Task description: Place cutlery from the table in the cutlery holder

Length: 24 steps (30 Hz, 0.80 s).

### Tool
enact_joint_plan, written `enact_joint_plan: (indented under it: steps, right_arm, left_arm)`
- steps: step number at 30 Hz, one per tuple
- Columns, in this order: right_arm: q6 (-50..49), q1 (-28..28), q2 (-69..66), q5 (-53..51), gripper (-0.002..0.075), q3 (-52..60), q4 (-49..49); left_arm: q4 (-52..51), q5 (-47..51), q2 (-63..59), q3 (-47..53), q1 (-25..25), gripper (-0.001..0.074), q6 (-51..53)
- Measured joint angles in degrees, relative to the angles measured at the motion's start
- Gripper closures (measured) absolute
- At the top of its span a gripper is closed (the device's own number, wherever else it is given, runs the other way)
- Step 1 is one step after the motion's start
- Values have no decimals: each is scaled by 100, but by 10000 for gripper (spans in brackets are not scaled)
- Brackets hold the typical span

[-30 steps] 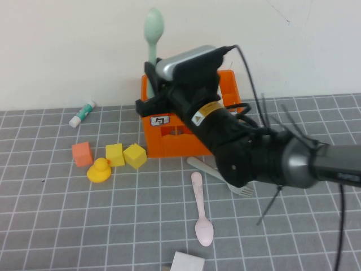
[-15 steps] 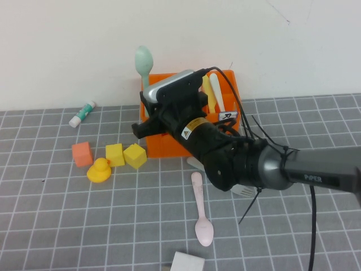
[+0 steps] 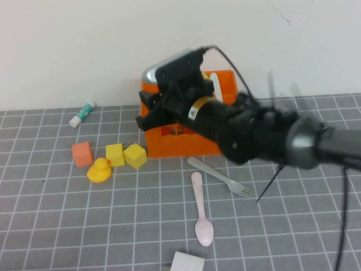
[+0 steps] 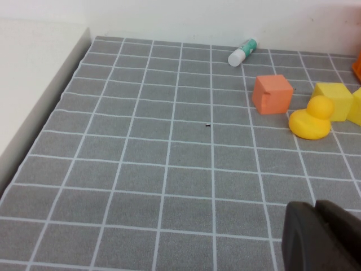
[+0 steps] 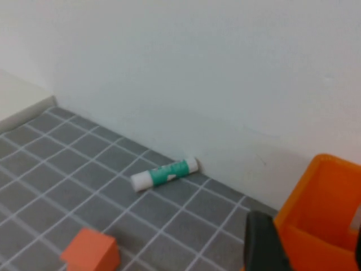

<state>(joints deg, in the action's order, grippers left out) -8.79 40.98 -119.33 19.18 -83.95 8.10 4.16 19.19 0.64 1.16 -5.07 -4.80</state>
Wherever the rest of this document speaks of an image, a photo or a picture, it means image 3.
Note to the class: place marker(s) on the yellow rubber duck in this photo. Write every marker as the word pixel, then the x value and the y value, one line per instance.
pixel 98 173

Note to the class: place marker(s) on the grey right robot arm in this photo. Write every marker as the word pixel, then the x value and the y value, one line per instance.
pixel 310 138

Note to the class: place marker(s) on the grey grid tablecloth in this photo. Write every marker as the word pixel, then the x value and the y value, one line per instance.
pixel 84 226

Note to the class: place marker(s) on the orange foam cube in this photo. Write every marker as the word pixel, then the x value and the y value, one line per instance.
pixel 82 155

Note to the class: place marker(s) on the white plastic knife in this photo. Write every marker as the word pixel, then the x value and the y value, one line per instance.
pixel 217 84

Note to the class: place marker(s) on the pink plastic spoon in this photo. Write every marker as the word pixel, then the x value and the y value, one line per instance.
pixel 204 233

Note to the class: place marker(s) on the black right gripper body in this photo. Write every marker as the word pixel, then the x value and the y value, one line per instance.
pixel 177 96

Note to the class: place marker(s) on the yellow foam cube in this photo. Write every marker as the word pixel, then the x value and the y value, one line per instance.
pixel 134 158
pixel 114 155

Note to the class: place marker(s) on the yellow plastic knife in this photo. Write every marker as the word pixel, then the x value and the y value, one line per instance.
pixel 204 76

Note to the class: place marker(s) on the orange plastic cutlery holder crate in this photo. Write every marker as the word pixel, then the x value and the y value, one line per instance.
pixel 183 146

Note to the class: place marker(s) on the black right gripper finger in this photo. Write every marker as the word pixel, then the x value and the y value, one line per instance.
pixel 149 120
pixel 148 97

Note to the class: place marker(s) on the white rectangular box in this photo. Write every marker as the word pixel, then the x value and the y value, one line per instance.
pixel 187 262

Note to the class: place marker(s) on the white and green glue stick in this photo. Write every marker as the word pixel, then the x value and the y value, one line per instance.
pixel 81 114

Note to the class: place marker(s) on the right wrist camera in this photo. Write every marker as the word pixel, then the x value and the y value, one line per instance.
pixel 149 76

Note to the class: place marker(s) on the grey-green plastic fork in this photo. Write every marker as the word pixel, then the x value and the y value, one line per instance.
pixel 208 170

